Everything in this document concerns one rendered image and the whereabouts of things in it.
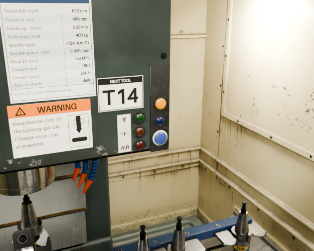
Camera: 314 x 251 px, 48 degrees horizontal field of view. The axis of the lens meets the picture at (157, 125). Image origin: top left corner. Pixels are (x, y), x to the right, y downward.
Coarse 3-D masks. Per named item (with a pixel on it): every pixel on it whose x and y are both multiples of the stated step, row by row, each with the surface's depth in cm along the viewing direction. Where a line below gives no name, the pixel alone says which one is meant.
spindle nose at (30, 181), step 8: (40, 168) 85; (48, 168) 88; (0, 176) 83; (8, 176) 82; (16, 176) 83; (24, 176) 83; (32, 176) 84; (40, 176) 86; (48, 176) 88; (0, 184) 84; (8, 184) 83; (16, 184) 83; (24, 184) 84; (32, 184) 85; (40, 184) 87; (48, 184) 89; (0, 192) 85; (8, 192) 84; (16, 192) 84; (24, 192) 85; (32, 192) 86
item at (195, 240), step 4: (188, 240) 108; (192, 240) 108; (196, 240) 108; (188, 244) 106; (192, 244) 106; (196, 244) 106; (200, 244) 106; (192, 248) 104; (196, 248) 104; (200, 248) 104; (204, 248) 104
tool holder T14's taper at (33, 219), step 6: (24, 204) 93; (30, 204) 93; (24, 210) 93; (30, 210) 93; (24, 216) 93; (30, 216) 94; (24, 222) 94; (30, 222) 94; (36, 222) 95; (24, 228) 94; (30, 228) 94
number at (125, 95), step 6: (120, 90) 73; (126, 90) 73; (132, 90) 74; (138, 90) 74; (120, 96) 73; (126, 96) 74; (132, 96) 74; (138, 96) 75; (120, 102) 73; (126, 102) 74; (132, 102) 74; (138, 102) 75
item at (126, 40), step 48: (96, 0) 66; (144, 0) 69; (0, 48) 62; (96, 48) 68; (144, 48) 72; (0, 96) 64; (96, 96) 71; (144, 96) 75; (0, 144) 67; (96, 144) 74
